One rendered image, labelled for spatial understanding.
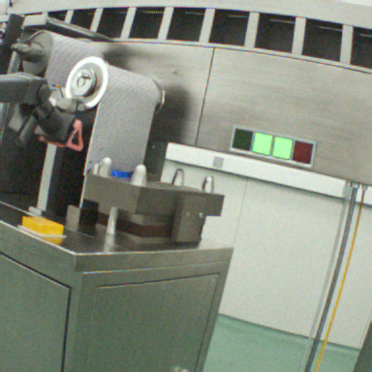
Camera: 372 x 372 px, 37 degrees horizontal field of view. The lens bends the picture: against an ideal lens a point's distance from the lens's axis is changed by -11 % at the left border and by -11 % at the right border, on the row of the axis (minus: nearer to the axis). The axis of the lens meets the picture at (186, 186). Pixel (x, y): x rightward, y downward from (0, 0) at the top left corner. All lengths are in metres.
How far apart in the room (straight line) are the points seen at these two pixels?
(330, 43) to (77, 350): 1.09
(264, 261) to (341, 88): 2.71
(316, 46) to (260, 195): 2.57
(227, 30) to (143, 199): 0.68
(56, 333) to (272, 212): 3.04
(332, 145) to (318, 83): 0.17
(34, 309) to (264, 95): 0.85
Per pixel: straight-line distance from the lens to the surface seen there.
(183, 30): 1.91
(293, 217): 4.07
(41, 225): 1.23
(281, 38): 1.75
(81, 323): 1.21
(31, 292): 1.28
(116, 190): 1.39
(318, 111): 1.57
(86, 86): 1.51
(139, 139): 1.65
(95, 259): 1.18
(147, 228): 1.43
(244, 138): 1.64
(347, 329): 3.99
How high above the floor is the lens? 1.12
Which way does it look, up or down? 3 degrees down
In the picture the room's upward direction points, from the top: 11 degrees clockwise
